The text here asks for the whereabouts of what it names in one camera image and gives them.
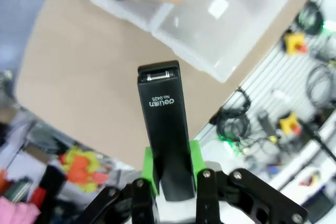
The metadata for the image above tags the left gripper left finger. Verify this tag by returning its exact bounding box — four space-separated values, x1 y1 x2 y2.
81 147 161 224

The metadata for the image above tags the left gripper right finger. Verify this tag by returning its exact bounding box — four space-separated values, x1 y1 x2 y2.
188 140 308 224

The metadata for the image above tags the black stapler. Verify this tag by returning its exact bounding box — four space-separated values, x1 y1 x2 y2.
137 60 197 201

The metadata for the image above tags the yellow orange toy pile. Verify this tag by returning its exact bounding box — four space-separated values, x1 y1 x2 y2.
58 145 109 194

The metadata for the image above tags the black red object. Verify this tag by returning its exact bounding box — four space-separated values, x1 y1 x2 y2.
30 165 65 210

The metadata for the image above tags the yellow emergency stop button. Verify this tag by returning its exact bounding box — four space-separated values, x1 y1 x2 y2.
282 31 308 55
278 112 302 135

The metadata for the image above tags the pink cloth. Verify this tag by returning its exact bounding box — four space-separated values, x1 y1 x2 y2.
0 197 40 224

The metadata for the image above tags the black coiled cable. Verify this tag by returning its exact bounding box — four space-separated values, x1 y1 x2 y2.
216 107 251 142
298 0 325 35

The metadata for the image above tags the thin black looped cable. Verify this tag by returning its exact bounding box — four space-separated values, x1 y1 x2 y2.
306 64 332 107

